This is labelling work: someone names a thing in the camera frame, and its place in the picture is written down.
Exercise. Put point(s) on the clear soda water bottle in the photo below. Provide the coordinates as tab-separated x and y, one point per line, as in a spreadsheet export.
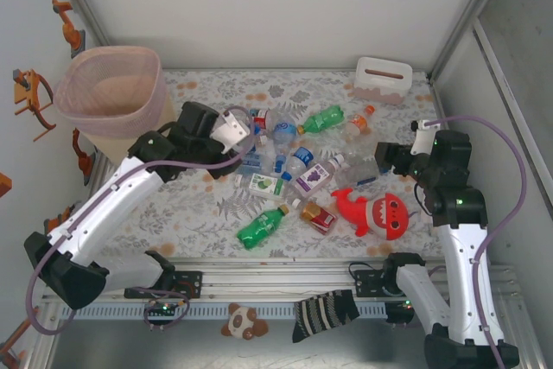
255	165

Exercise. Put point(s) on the clear bottle light blue label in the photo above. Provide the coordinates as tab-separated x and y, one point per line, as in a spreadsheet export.
285	129

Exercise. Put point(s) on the clear bottle blue cap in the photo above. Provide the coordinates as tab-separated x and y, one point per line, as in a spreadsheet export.
358	173

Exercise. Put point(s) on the lime label bottle white cap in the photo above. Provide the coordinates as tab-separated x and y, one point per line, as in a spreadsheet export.
263	187

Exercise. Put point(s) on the clear bottle orange cap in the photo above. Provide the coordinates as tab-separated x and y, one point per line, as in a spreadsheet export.
357	122

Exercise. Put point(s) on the grape label bottle white cap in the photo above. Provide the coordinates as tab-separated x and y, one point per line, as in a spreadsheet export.
313	178

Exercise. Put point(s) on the red label bottle gold cap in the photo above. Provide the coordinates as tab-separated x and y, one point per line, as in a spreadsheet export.
319	218

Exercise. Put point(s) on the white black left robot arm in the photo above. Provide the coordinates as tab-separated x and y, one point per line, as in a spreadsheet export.
108	205

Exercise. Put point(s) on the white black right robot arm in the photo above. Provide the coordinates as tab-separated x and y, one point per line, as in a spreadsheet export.
466	265

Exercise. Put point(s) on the beige bin with pink liner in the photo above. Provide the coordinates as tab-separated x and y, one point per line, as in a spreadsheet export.
129	144

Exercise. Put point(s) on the clear bottle red label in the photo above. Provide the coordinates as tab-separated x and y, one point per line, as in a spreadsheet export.
261	120

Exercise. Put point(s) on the red shark plush toy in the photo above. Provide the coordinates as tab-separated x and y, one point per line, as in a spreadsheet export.
380	215

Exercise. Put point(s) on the white tissue box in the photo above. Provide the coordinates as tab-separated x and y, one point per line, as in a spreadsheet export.
380	84

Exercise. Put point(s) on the right circuit board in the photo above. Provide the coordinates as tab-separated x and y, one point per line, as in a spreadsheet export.
399	310

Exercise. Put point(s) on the circuit board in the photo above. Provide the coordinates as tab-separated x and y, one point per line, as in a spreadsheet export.
399	310
164	307

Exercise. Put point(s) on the left circuit board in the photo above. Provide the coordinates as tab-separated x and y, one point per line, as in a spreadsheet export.
164	307

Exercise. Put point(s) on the black striped sock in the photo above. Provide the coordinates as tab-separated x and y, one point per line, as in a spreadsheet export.
319	313

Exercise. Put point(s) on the brown white panda plush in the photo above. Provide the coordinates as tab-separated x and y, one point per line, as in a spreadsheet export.
239	321

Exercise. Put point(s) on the orange curved wall model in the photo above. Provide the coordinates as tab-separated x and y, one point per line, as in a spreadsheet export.
84	161

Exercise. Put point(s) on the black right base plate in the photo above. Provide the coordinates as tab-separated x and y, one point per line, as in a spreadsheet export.
365	282

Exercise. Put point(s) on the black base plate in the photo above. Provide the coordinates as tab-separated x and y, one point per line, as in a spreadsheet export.
365	282
192	284

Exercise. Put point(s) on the aluminium frame post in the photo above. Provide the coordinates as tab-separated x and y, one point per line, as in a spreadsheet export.
82	1
471	10

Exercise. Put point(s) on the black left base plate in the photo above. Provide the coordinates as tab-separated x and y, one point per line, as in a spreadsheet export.
192	284

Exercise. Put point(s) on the orange gripper wall model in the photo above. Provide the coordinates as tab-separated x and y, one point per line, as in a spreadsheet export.
30	92

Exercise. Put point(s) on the aluminium table rail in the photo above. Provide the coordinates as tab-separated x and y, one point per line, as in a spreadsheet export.
276	278

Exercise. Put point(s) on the orange block wall model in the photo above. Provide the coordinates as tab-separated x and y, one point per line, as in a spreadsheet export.
4	185

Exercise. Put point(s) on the orange stick wall model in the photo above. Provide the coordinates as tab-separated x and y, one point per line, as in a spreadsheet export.
21	330

